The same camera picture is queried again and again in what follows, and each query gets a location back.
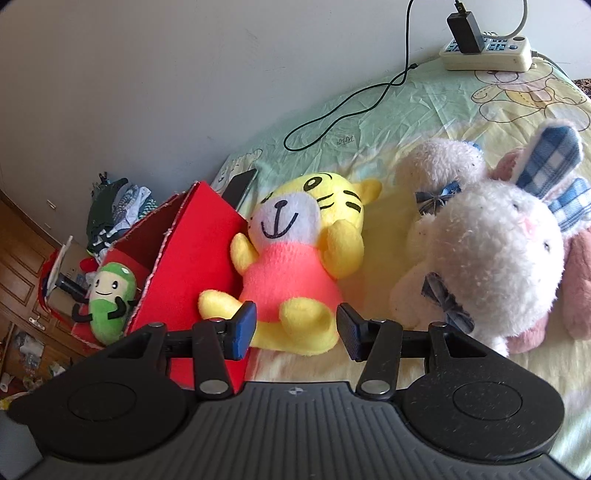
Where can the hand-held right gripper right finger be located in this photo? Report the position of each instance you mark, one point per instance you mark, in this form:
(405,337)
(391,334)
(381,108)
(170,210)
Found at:
(351,334)

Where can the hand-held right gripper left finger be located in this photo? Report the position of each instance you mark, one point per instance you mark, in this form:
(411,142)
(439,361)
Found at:
(242,330)

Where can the yellow tiger plush toy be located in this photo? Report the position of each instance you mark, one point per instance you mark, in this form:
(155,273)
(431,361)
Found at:
(286,272)

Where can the red cardboard box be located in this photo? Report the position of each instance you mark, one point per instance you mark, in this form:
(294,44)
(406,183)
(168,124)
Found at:
(198,258)

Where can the white rabbit plush grey bow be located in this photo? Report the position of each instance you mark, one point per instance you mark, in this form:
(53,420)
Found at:
(489,258)

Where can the pink rabbit plush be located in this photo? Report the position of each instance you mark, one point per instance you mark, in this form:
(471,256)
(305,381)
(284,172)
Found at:
(577,286)

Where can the green plush toy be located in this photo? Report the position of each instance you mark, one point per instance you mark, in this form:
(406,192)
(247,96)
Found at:
(113,304)

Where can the black phone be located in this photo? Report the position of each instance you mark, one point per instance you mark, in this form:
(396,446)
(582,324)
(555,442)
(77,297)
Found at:
(240,187)

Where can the pile of folded clothes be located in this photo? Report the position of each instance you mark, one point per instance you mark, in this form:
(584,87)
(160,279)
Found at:
(115,212)

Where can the bear printed bed sheet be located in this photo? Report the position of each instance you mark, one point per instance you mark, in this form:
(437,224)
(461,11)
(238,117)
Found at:
(369,120)

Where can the wooden cabinet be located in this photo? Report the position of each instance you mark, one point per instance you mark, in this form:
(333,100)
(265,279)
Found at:
(18,258)

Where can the cream power strip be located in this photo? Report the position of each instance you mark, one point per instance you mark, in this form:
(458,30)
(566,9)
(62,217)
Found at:
(489,54)

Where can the black charger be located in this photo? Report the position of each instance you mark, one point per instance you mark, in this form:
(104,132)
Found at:
(466,30)

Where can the brown patterned blanket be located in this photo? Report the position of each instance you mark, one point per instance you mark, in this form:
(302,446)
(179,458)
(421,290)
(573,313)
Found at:
(584,86)

